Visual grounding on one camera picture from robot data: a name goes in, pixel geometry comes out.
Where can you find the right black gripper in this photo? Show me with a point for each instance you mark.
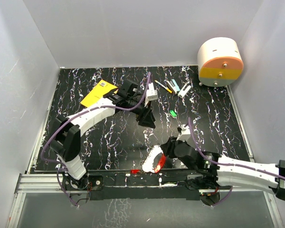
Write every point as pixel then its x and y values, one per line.
pixel 167 147

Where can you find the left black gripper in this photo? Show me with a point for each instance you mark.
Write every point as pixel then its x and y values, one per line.
pixel 145 117

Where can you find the green key tag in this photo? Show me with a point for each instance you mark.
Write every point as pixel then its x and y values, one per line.
pixel 173 114

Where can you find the red key tag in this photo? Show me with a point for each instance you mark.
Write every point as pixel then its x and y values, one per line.
pixel 134 171

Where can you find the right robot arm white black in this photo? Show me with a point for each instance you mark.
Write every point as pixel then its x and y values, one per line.
pixel 225 171

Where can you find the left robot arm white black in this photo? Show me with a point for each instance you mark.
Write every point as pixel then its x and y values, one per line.
pixel 66 139

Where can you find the yellow white pen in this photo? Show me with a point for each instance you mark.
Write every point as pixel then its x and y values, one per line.
pixel 163 86

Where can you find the light blue marker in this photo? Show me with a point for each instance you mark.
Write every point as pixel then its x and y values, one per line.
pixel 172 87

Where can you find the white clip tool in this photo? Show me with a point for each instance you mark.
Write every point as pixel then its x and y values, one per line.
pixel 185 89

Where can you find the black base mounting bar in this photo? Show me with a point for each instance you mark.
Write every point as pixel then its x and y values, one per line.
pixel 166 184

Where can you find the yellow notebook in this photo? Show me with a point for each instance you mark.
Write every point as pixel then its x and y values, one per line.
pixel 97 95

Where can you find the round pastel drawer cabinet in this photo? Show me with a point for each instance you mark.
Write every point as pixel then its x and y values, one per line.
pixel 219 62

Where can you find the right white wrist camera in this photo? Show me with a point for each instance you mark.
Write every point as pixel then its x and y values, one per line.
pixel 184 132

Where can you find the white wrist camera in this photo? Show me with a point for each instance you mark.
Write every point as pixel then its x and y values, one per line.
pixel 151 94
pixel 184 132

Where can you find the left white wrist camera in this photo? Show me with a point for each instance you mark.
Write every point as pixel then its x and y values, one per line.
pixel 151 94

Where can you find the aluminium frame rail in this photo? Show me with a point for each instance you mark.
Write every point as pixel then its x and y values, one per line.
pixel 39 202

